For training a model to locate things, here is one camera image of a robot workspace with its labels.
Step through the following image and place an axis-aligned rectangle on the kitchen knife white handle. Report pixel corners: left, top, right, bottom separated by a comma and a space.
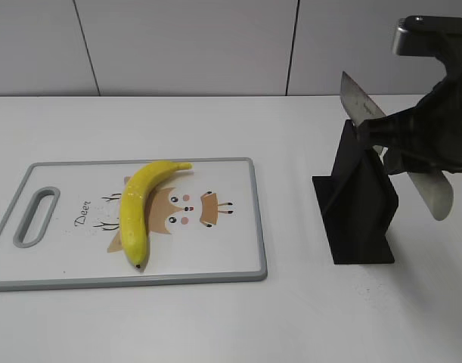
340, 71, 454, 221

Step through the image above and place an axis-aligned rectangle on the white grey cutting board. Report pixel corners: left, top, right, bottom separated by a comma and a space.
0, 157, 268, 291

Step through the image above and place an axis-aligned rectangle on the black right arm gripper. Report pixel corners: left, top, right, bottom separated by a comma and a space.
357, 32, 462, 175

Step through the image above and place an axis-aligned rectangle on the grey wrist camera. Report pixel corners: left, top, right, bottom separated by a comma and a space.
392, 15, 462, 57

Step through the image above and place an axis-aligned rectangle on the yellow plastic banana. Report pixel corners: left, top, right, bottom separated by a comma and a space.
119, 160, 193, 269

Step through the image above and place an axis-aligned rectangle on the black knife stand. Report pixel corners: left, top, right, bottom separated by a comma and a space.
312, 119, 398, 265

